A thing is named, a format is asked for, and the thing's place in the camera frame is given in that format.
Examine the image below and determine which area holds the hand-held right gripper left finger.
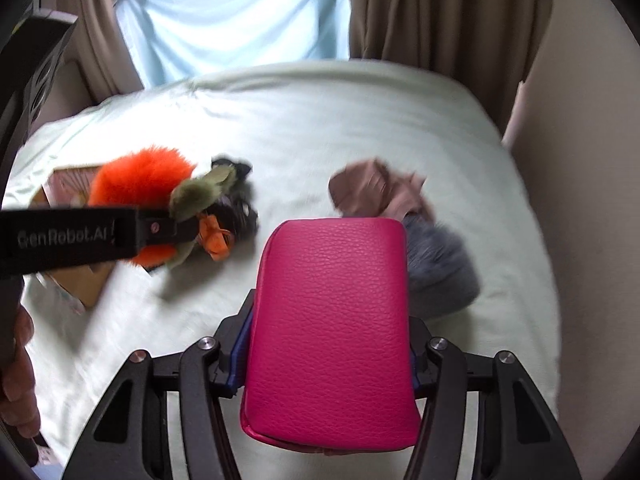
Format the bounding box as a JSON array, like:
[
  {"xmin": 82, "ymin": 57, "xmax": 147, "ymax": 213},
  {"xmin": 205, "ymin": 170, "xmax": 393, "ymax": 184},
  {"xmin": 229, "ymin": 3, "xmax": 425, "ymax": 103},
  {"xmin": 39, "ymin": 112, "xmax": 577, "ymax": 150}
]
[{"xmin": 62, "ymin": 289, "xmax": 258, "ymax": 480}]

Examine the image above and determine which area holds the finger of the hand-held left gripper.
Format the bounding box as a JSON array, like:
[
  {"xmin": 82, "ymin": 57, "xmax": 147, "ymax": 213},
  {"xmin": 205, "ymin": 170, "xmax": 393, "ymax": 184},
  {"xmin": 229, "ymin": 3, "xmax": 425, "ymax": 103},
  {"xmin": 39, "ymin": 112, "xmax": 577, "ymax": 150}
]
[{"xmin": 137, "ymin": 207, "xmax": 202, "ymax": 251}]

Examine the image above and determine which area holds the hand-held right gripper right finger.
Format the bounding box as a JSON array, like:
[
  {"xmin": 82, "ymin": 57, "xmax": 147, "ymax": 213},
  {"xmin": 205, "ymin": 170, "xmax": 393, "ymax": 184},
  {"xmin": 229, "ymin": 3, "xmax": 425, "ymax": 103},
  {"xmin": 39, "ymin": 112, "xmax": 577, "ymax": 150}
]
[{"xmin": 403, "ymin": 314, "xmax": 584, "ymax": 480}]

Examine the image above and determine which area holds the orange fluffy carrot plush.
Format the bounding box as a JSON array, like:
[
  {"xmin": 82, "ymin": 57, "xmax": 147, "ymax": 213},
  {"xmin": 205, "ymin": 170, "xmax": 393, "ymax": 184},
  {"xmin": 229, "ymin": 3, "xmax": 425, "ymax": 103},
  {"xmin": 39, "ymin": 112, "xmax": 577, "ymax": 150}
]
[{"xmin": 88, "ymin": 146, "xmax": 239, "ymax": 268}]

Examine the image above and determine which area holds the pink leather pouch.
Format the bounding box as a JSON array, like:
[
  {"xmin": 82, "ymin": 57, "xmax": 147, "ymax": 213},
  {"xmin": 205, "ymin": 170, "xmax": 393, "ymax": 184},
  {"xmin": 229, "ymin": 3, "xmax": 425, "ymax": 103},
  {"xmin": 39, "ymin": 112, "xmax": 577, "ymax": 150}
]
[{"xmin": 240, "ymin": 218, "xmax": 421, "ymax": 456}]

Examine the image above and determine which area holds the person's left hand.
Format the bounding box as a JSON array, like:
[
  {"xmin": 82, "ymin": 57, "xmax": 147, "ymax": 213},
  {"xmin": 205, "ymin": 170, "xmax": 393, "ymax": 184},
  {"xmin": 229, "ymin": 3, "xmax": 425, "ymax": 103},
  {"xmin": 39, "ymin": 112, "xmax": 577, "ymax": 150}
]
[{"xmin": 0, "ymin": 305, "xmax": 42, "ymax": 439}]

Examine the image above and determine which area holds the flat cardboard box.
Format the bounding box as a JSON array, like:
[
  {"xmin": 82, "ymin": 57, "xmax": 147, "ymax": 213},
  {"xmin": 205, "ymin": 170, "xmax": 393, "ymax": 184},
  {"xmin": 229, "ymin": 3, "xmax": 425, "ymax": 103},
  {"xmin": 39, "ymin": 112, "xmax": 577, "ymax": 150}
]
[{"xmin": 29, "ymin": 162, "xmax": 120, "ymax": 311}]

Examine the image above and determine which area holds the black plush with orange bow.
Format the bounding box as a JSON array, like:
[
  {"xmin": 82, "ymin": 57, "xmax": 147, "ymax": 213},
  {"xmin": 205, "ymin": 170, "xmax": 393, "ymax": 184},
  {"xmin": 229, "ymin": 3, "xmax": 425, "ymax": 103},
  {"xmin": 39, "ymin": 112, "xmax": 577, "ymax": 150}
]
[{"xmin": 198, "ymin": 156, "xmax": 261, "ymax": 262}]

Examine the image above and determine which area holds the grey fluffy pompom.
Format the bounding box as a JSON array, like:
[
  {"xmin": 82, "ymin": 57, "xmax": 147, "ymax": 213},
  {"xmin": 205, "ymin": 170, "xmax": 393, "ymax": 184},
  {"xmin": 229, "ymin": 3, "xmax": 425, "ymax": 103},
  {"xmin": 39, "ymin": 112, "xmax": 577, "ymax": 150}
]
[{"xmin": 400, "ymin": 213, "xmax": 482, "ymax": 321}]

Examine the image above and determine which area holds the brown crumpled cloth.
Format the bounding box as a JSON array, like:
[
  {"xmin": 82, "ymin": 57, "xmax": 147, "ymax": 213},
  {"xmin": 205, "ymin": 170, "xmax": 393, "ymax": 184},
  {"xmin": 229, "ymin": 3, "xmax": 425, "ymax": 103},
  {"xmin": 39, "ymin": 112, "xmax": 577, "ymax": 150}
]
[{"xmin": 328, "ymin": 158, "xmax": 437, "ymax": 223}]

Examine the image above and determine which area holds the brown curtain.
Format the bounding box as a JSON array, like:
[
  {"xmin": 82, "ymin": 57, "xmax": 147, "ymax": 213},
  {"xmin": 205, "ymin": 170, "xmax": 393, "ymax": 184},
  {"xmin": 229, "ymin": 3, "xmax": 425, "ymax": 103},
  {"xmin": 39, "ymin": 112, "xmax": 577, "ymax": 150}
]
[
  {"xmin": 347, "ymin": 0, "xmax": 553, "ymax": 136},
  {"xmin": 74, "ymin": 0, "xmax": 147, "ymax": 102}
]

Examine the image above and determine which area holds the light blue curtain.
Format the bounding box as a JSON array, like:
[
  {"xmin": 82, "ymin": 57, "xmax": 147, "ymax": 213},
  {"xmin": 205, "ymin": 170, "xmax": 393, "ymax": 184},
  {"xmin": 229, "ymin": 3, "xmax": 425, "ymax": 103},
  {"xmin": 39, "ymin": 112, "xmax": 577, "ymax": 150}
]
[{"xmin": 115, "ymin": 0, "xmax": 352, "ymax": 90}]

